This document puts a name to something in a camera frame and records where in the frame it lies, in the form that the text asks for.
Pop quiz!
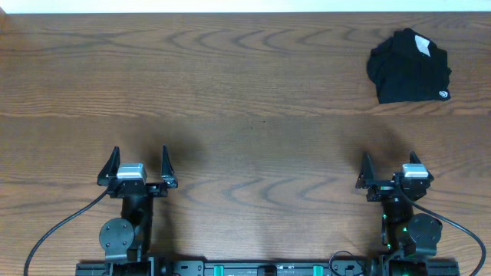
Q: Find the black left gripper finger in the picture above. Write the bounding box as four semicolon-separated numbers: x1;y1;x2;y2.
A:
161;145;178;189
97;146;120;186

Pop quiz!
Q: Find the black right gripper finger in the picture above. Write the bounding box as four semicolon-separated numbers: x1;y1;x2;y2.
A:
355;152;375;189
408;152;434;182

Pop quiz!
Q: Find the black shorts garment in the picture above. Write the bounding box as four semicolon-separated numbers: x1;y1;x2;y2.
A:
367;28;452;104

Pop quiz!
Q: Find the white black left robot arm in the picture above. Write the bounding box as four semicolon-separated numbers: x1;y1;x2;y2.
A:
97;146;178;276

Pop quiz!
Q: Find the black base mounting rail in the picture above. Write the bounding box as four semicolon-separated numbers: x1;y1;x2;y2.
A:
75;259;460;276

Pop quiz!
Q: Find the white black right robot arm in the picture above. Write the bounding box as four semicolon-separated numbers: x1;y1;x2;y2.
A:
355;152;443;275

